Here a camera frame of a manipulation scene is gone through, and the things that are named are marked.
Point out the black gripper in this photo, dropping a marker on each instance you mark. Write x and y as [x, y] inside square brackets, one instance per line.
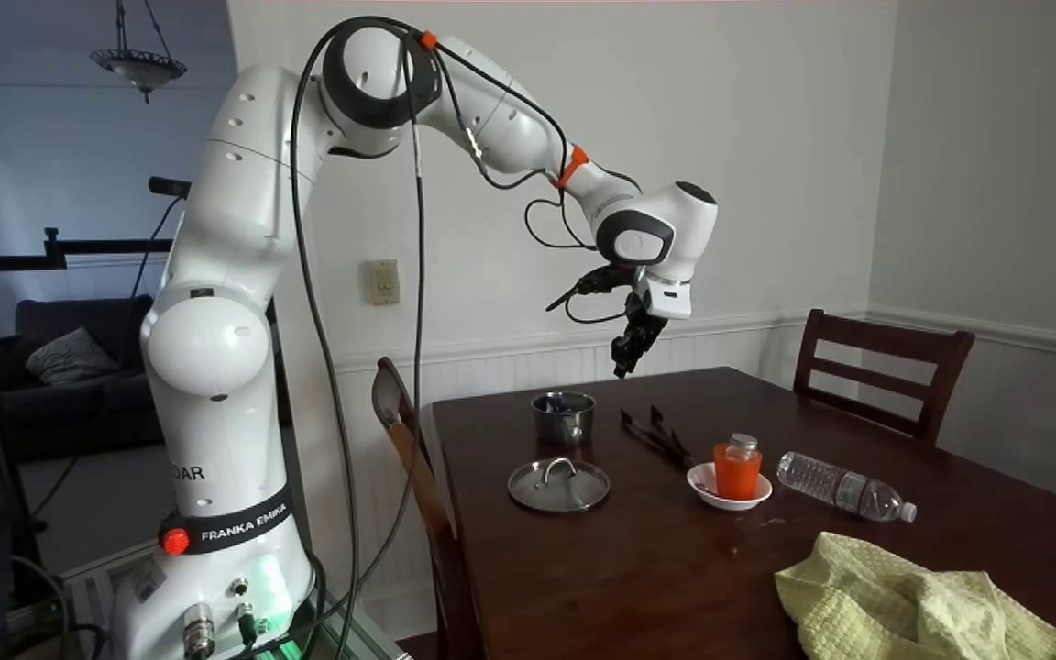
[638, 336]

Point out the black clamp tong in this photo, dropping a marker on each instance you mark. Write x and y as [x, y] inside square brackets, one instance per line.
[657, 438]

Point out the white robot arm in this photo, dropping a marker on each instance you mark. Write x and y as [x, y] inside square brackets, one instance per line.
[233, 571]

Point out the small steel pot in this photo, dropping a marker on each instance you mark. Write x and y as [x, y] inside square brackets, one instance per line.
[561, 421]

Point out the steel pot lid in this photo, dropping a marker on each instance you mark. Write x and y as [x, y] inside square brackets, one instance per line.
[560, 485]

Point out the orange small bottle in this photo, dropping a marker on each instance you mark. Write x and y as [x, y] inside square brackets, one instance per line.
[739, 460]

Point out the clear plastic water bottle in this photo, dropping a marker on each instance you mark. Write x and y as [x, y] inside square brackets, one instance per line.
[844, 488]

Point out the wooden chair near robot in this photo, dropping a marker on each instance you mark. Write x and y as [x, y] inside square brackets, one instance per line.
[454, 623]

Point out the dark wooden chair at right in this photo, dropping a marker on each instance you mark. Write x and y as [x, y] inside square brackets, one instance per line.
[893, 377]

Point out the light green cloth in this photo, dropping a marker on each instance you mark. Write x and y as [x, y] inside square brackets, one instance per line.
[854, 600]

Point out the hanging ceiling lamp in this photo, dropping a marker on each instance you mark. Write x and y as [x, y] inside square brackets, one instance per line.
[140, 69]

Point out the grey sofa pillow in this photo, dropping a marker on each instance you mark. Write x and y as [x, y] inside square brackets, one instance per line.
[69, 359]

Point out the dark sofa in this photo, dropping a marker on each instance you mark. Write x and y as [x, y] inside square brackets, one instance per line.
[85, 416]

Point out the wall outlet plate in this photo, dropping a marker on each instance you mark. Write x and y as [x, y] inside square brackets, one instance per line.
[380, 284]

